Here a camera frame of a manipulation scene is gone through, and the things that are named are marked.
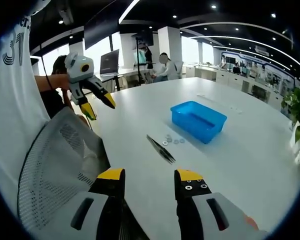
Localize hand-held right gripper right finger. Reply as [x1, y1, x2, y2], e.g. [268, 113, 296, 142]
[174, 168, 271, 240]

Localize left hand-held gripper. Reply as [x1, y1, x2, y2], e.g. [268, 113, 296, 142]
[63, 52, 116, 121]

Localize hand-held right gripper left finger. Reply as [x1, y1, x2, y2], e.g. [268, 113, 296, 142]
[52, 167, 127, 240]

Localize black metal tweezers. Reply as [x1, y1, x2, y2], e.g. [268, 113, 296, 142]
[146, 134, 177, 165]

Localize blue plastic container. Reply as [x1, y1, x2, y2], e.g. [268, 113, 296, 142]
[170, 100, 228, 145]

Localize person's left forearm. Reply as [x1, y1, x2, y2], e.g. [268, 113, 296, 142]
[34, 74, 71, 93]

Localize dark computer monitor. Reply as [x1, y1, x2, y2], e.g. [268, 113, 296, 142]
[99, 48, 121, 76]

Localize white office desk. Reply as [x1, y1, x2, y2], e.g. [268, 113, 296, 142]
[99, 67, 153, 91]

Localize white table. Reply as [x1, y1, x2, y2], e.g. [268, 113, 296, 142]
[86, 76, 300, 240]

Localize black stand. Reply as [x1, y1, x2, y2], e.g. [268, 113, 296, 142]
[134, 36, 156, 87]

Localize white mesh office chair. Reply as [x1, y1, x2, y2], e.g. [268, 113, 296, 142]
[16, 106, 111, 232]

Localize person's body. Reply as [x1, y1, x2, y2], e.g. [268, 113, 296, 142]
[0, 8, 53, 221]

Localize white counter row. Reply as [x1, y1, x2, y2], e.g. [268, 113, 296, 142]
[184, 63, 295, 111]

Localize green potted plant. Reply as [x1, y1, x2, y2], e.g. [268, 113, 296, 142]
[280, 87, 300, 166]

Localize thin black cable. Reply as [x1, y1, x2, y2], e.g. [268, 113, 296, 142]
[40, 55, 54, 89]

